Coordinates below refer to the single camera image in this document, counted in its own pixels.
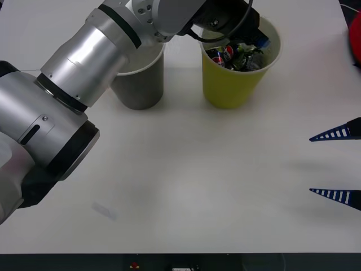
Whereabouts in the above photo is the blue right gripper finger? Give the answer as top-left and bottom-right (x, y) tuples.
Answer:
(309, 188), (361, 211)
(309, 117), (361, 143)

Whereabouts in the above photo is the grey plastic waste bin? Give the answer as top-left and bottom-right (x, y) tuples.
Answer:
(109, 42), (165, 111)

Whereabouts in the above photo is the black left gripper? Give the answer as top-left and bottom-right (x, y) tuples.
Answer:
(210, 0), (271, 50)

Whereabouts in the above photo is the yellow-green plastic waste bin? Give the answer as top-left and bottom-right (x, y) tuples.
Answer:
(199, 15), (283, 110)

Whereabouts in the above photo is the white cable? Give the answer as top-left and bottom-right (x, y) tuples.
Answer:
(340, 3), (361, 14)

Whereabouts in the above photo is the crushed green black can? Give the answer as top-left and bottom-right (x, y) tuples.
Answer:
(235, 42), (265, 70)

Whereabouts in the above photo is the crushed black drink can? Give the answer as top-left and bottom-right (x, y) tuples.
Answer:
(207, 48), (226, 68)

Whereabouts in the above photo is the red round object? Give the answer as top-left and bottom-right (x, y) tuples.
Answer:
(349, 12), (361, 64)

